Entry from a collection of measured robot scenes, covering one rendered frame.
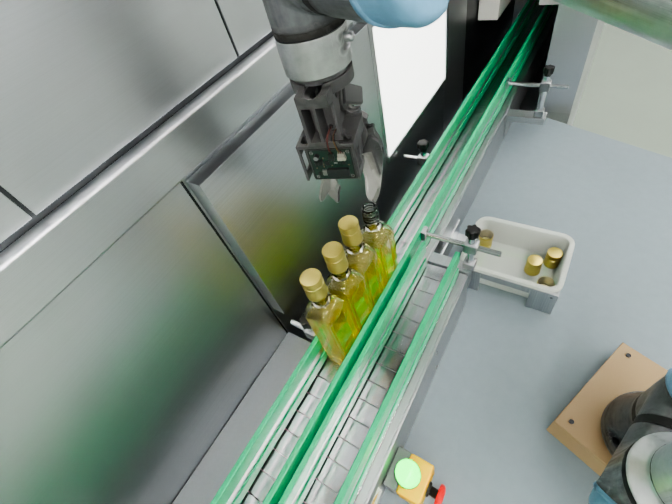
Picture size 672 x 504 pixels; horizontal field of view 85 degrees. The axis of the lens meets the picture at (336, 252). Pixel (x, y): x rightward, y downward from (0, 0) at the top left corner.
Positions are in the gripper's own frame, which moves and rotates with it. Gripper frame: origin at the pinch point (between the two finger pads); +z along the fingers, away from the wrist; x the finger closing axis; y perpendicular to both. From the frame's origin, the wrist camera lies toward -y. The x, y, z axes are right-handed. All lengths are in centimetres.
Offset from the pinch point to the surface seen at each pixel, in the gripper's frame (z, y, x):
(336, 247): 5.0, 7.1, -2.7
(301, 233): 12.0, -1.6, -13.1
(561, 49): 25, -90, 46
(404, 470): 35.7, 31.4, 7.9
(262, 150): -7.6, -1.1, -13.3
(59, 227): -17.7, 23.5, -22.6
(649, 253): 46, -26, 61
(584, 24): 18, -89, 50
